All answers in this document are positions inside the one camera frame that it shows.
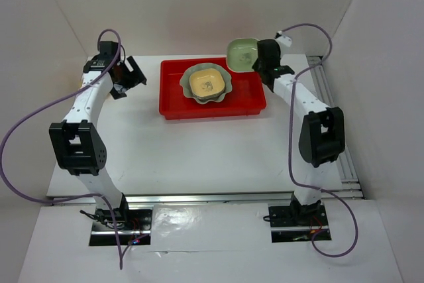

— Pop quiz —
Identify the green square dish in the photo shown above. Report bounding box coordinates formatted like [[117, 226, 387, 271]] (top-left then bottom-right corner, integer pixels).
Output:
[[226, 38, 258, 73]]

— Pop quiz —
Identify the large green scalloped bowl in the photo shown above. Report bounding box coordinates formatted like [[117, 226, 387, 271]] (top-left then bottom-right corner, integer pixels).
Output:
[[180, 62, 233, 105]]

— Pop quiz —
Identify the yellow square dish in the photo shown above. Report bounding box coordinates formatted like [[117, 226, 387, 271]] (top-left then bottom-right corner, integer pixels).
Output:
[[189, 68, 225, 99]]

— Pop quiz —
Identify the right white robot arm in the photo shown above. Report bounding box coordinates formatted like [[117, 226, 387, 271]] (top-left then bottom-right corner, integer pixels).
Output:
[[252, 39, 345, 225]]

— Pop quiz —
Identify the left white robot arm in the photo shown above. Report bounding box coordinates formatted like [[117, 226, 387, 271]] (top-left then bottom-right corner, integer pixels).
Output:
[[49, 41, 146, 229]]

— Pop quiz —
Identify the red plastic bin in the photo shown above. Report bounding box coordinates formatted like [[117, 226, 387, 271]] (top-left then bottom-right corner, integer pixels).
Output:
[[159, 57, 266, 120]]

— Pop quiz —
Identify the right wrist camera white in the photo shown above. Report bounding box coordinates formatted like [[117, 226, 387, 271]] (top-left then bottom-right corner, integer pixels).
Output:
[[274, 30, 293, 48]]

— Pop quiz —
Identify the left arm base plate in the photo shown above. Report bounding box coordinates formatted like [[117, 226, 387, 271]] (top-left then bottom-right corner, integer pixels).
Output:
[[79, 208, 152, 247]]

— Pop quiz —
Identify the aluminium rail front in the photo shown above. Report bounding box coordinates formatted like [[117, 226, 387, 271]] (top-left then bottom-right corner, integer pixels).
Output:
[[49, 191, 342, 206]]

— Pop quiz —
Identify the aluminium rail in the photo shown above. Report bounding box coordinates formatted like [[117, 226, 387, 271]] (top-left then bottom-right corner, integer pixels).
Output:
[[49, 191, 342, 206], [307, 56, 364, 199]]

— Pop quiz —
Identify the aluminium rail right side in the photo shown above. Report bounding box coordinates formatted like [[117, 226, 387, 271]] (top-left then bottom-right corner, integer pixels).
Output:
[[307, 56, 364, 199]]

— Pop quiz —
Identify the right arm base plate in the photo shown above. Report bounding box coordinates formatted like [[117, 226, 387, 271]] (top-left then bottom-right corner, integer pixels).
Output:
[[262, 205, 331, 243]]

